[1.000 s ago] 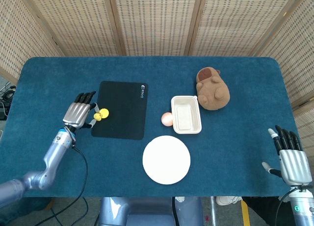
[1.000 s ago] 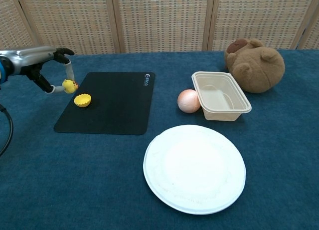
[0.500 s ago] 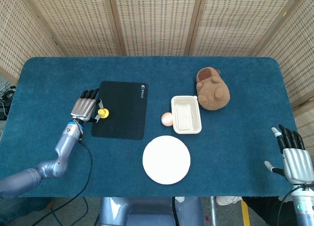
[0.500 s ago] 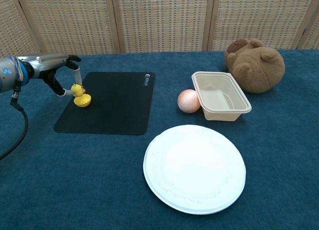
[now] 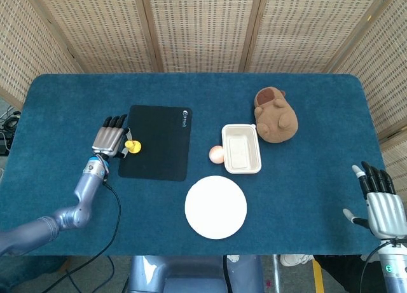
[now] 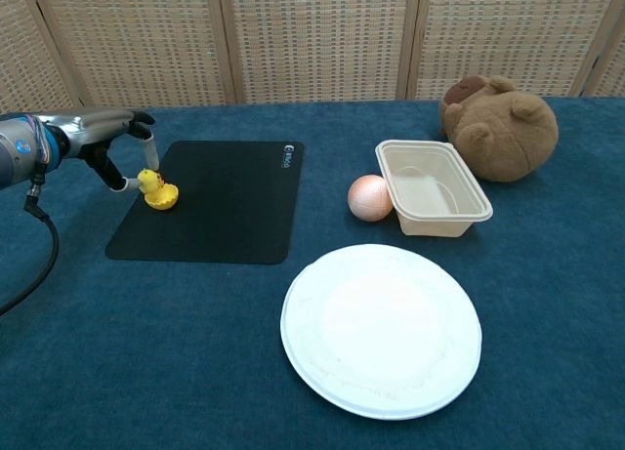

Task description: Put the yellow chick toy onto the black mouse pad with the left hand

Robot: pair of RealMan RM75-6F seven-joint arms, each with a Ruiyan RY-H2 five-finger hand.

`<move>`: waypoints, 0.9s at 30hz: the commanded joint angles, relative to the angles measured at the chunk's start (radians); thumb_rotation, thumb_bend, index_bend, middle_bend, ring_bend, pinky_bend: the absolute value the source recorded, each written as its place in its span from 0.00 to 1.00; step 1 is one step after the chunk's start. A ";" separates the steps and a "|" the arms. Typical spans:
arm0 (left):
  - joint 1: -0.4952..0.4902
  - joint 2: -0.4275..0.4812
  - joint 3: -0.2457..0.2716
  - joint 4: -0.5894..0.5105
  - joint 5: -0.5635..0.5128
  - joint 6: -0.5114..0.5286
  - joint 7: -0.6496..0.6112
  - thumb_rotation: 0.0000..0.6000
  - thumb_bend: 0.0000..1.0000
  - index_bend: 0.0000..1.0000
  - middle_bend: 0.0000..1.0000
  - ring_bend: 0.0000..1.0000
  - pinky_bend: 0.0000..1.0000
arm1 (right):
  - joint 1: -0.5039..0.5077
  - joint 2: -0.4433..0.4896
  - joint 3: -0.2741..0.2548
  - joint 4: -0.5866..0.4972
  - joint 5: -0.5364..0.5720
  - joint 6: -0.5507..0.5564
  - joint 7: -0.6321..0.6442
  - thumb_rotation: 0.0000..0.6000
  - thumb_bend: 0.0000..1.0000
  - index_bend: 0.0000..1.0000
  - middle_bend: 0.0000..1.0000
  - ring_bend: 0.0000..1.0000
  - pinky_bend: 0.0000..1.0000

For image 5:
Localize black mouse pad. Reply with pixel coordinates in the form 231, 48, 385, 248
118, 104, 193, 182

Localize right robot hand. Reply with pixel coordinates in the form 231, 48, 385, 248
342, 161, 407, 240

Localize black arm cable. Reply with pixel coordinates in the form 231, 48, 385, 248
361, 240, 398, 293
41, 178, 122, 293

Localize brown plush capybara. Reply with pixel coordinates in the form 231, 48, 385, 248
253, 86, 299, 144

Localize black electronic devices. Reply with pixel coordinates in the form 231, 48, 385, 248
0, 110, 22, 157

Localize small yellow rubber duck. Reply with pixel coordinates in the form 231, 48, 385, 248
124, 140, 142, 155

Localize blue-grey robot torso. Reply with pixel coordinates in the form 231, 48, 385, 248
126, 254, 265, 293

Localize white sneaker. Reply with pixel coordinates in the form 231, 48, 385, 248
279, 254, 314, 268

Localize white rectangular food container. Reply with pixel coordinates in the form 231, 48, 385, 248
221, 123, 263, 175

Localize pink egg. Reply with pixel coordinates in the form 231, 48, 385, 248
209, 145, 226, 163

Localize woven folding screen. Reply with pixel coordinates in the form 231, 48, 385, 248
0, 0, 407, 179

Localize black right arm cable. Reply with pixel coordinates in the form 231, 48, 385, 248
361, 240, 398, 293

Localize blue table cloth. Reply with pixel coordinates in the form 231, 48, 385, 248
0, 72, 392, 257

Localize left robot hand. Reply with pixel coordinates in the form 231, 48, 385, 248
91, 114, 132, 160

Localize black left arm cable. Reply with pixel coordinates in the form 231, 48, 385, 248
41, 178, 122, 293

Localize white round plate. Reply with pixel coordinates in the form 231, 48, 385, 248
184, 175, 248, 240

